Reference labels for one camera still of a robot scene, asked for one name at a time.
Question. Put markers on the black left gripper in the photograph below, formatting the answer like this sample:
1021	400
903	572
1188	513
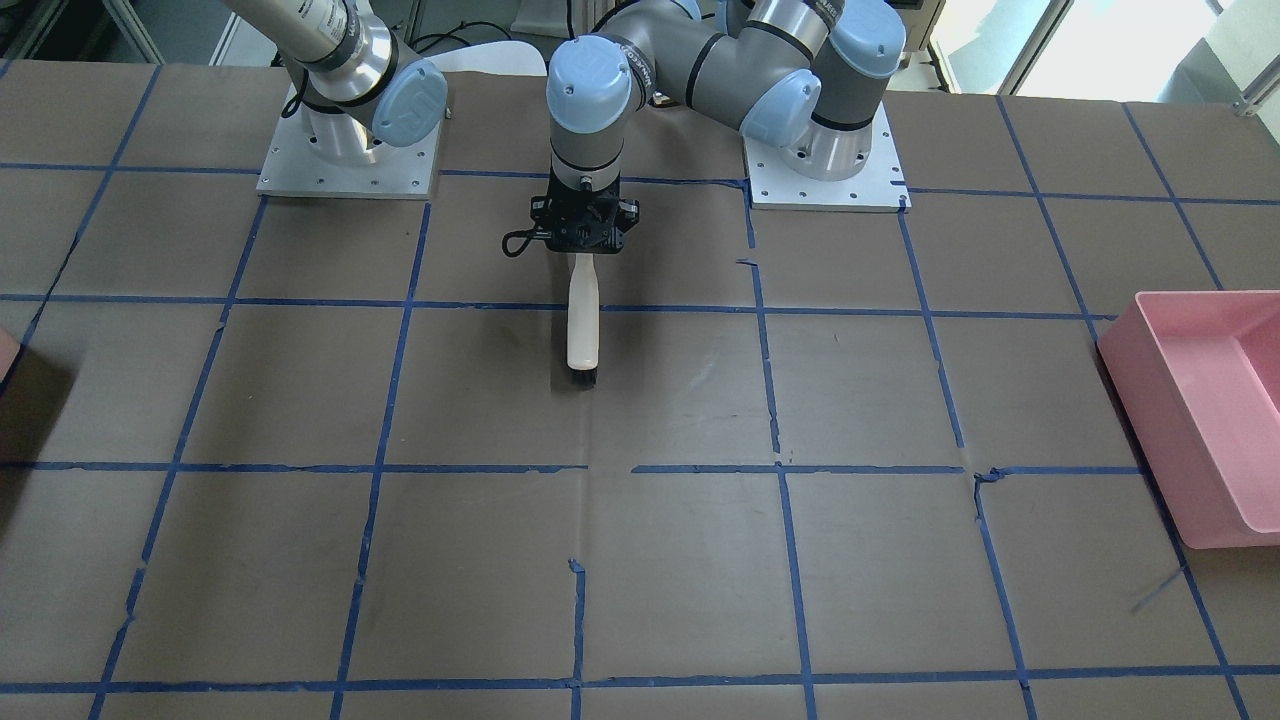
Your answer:
541	214

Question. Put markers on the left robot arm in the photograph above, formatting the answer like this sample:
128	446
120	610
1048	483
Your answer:
805	78

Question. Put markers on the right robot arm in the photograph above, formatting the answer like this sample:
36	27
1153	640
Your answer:
347	65

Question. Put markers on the pink plastic bin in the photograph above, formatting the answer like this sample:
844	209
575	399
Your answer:
1197	373

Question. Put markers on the white plastic chair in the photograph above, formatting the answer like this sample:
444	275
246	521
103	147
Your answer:
499	58

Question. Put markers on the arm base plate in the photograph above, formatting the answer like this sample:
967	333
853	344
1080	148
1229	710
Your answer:
830	170
316	155

